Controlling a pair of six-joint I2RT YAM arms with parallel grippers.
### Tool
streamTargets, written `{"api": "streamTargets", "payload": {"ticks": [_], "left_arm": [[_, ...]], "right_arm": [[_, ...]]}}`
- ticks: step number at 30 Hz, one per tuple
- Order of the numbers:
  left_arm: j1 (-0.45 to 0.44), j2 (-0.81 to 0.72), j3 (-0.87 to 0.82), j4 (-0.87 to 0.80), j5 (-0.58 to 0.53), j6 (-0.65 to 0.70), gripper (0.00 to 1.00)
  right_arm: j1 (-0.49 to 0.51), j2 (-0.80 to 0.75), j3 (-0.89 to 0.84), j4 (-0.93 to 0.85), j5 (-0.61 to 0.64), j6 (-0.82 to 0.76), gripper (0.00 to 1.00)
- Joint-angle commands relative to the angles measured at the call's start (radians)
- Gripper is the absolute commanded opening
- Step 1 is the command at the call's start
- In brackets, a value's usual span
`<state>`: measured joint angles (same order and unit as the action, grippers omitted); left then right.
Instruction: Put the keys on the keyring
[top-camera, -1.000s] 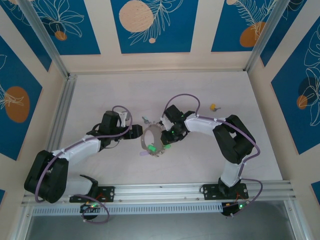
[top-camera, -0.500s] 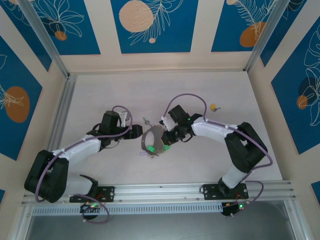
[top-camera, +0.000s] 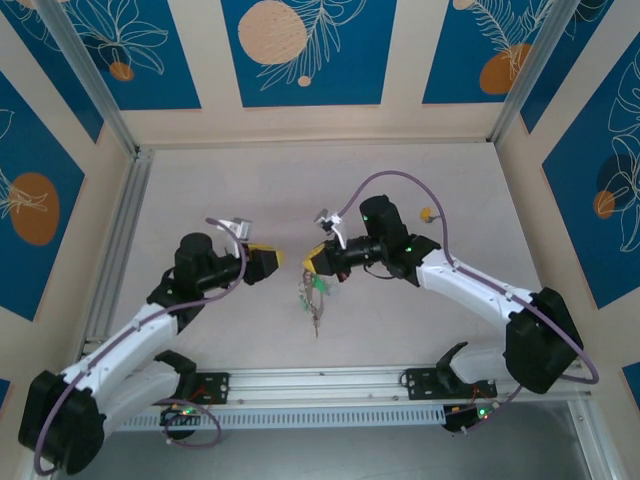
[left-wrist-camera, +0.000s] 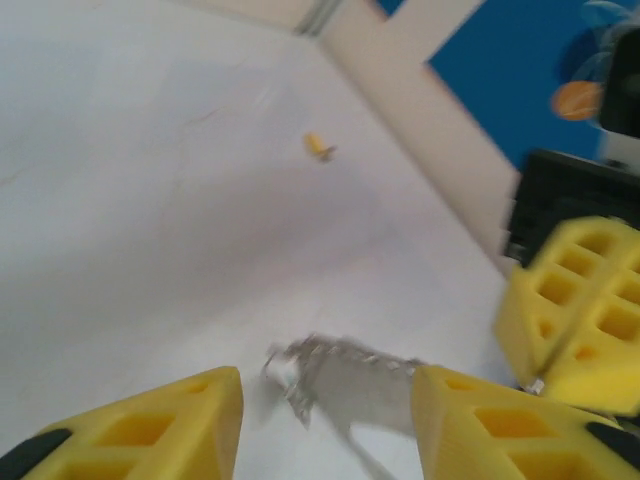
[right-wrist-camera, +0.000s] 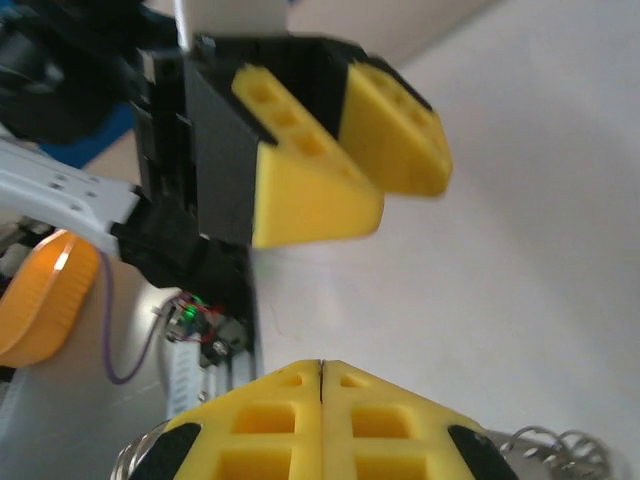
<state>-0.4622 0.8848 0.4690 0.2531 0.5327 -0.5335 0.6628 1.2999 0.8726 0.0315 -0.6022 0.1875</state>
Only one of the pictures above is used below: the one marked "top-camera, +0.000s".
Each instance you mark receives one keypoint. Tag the green capped key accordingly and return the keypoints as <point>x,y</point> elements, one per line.
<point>319,286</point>

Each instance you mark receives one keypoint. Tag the yellow capped key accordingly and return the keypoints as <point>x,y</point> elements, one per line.
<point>426,214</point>

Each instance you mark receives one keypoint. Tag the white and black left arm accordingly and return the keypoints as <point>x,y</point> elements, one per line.
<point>125,345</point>

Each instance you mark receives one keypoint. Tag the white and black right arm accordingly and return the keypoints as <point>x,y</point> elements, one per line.
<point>475,290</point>

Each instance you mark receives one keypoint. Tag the black controller board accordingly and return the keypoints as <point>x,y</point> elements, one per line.
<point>467,419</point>
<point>177,420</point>

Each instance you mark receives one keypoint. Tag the aluminium side rail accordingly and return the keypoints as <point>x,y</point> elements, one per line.
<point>120,240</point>

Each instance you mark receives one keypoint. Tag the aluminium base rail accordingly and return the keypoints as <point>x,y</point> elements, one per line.
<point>320,382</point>

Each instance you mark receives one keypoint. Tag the aluminium frame post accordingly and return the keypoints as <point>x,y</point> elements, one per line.
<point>90,75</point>
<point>530,70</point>

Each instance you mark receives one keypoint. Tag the aluminium corner post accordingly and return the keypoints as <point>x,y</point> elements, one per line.
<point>592,440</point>

